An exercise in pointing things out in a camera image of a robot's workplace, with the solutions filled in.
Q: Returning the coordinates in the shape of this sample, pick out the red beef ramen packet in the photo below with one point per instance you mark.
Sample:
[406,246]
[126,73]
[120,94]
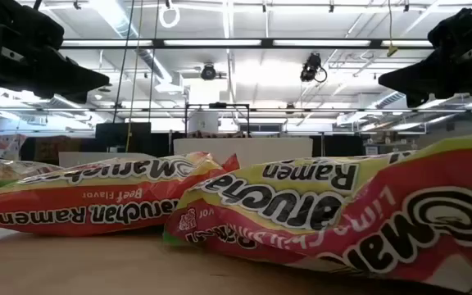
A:
[76,201]

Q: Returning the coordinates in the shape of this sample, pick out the white wall sign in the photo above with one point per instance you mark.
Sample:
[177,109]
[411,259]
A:
[371,150]

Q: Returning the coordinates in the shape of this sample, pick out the colourful printed cloth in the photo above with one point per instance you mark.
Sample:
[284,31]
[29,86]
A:
[4,145]

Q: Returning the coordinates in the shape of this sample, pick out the black overhead light bar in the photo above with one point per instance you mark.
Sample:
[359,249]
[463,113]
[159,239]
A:
[266,42]

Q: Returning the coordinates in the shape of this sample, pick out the black partition panel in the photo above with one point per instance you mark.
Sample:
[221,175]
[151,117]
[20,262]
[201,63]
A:
[338,145]

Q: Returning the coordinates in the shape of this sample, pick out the black overhead camera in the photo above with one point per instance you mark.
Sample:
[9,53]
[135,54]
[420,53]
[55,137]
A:
[310,67]

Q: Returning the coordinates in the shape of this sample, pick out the round black ceiling fixture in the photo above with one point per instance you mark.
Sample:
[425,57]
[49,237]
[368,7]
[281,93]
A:
[208,72]

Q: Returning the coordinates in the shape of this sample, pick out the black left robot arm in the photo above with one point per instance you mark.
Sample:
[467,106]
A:
[14,20]

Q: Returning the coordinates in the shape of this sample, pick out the dark patterned cloth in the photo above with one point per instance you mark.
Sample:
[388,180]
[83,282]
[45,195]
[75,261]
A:
[55,149]

